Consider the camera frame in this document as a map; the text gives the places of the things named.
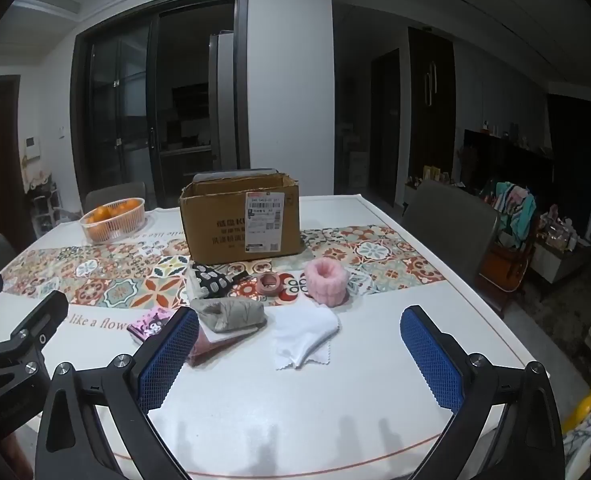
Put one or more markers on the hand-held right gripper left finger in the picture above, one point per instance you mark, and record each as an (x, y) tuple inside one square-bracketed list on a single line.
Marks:
[(170, 355)]

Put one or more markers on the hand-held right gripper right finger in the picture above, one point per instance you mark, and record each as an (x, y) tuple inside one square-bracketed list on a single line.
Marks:
[(430, 360)]

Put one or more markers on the pink cartoon tissue pack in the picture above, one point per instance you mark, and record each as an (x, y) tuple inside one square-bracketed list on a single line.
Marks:
[(148, 327)]

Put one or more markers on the grey cloth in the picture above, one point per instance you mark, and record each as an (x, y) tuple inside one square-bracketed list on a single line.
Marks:
[(230, 315)]

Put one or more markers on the pink fluffy scrunchie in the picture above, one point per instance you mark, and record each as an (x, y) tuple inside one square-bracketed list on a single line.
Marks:
[(325, 285)]

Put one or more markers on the white cloth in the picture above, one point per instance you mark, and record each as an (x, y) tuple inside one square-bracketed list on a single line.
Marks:
[(300, 335)]

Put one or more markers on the brown cardboard box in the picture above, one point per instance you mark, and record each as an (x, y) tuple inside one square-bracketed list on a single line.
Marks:
[(215, 220)]

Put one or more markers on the pale pink folded cloth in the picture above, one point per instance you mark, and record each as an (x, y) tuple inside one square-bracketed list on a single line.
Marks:
[(210, 349)]

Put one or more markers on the white tile-patterned tablecloth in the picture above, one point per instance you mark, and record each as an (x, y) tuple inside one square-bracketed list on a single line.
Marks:
[(125, 285)]

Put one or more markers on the cluttered storage rack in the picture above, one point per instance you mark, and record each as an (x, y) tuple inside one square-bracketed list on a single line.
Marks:
[(42, 205)]

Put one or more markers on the wooden high chair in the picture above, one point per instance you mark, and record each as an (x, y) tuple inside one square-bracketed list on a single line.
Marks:
[(500, 265)]

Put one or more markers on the pink tape roll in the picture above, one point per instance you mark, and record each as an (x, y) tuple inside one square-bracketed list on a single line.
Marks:
[(269, 285)]

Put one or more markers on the white plastic basket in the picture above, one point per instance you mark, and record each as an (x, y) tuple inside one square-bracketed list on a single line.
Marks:
[(125, 225)]

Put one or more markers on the pile of oranges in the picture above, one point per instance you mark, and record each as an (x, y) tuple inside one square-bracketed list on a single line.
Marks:
[(110, 210)]

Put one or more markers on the low white cabinet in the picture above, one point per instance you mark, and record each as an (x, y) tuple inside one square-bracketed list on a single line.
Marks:
[(558, 260)]

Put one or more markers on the colourful clothing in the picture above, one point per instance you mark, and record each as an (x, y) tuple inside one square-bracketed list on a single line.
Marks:
[(515, 210)]

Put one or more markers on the black television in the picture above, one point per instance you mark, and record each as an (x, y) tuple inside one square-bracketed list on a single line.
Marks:
[(500, 160)]

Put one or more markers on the dark sliding glass door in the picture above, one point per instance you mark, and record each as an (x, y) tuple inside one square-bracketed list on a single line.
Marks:
[(120, 110)]

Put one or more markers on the dark interior door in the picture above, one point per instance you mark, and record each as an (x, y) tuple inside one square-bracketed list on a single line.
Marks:
[(385, 130)]

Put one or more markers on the grey refrigerator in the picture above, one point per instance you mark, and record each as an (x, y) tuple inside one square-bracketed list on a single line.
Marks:
[(223, 110)]

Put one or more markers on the white wall intercom panel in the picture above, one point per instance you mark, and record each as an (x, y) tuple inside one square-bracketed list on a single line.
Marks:
[(31, 149)]

